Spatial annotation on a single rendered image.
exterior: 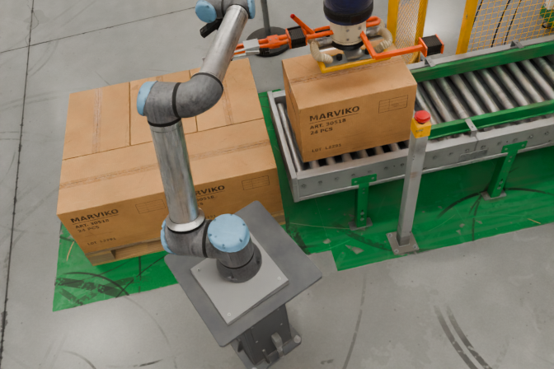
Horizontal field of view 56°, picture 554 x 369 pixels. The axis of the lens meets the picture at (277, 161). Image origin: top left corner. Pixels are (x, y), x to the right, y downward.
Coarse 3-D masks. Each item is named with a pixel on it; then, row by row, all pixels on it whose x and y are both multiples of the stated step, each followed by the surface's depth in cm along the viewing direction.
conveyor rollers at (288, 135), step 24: (480, 72) 316; (504, 72) 311; (528, 72) 312; (552, 72) 307; (432, 96) 305; (456, 96) 302; (480, 96) 303; (504, 96) 298; (552, 96) 295; (288, 120) 303; (432, 120) 291; (288, 144) 291; (408, 144) 282; (312, 168) 277
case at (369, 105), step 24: (360, 48) 276; (288, 72) 268; (312, 72) 266; (336, 72) 264; (360, 72) 263; (384, 72) 261; (408, 72) 259; (288, 96) 283; (312, 96) 254; (336, 96) 253; (360, 96) 252; (384, 96) 255; (408, 96) 258; (312, 120) 257; (336, 120) 261; (360, 120) 264; (384, 120) 268; (408, 120) 272; (312, 144) 270; (336, 144) 274; (360, 144) 278; (384, 144) 282
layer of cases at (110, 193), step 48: (96, 96) 334; (240, 96) 321; (96, 144) 305; (144, 144) 301; (192, 144) 298; (240, 144) 294; (96, 192) 281; (144, 192) 278; (240, 192) 290; (96, 240) 296; (144, 240) 305
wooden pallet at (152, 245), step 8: (272, 216) 312; (280, 216) 314; (280, 224) 320; (152, 240) 306; (160, 240) 320; (112, 248) 305; (120, 248) 318; (128, 248) 318; (136, 248) 317; (144, 248) 317; (152, 248) 316; (160, 248) 316; (88, 256) 306; (96, 256) 308; (104, 256) 309; (112, 256) 311; (120, 256) 315; (128, 256) 314; (136, 256) 316; (96, 264) 314
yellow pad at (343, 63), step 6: (336, 54) 244; (342, 54) 247; (366, 54) 246; (336, 60) 245; (342, 60) 244; (348, 60) 244; (354, 60) 244; (360, 60) 244; (366, 60) 244; (372, 60) 244; (378, 60) 245; (324, 66) 244; (330, 66) 243; (336, 66) 243; (342, 66) 243; (348, 66) 243; (354, 66) 244; (324, 72) 243
